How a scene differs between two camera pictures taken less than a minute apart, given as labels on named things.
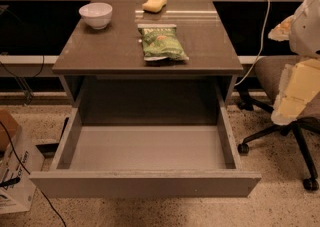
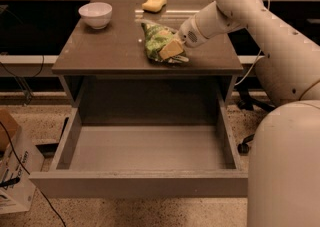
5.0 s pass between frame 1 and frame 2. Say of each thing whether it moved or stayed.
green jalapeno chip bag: moved
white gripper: moved
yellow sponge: stayed
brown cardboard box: stayed
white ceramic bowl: stayed
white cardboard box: stayed
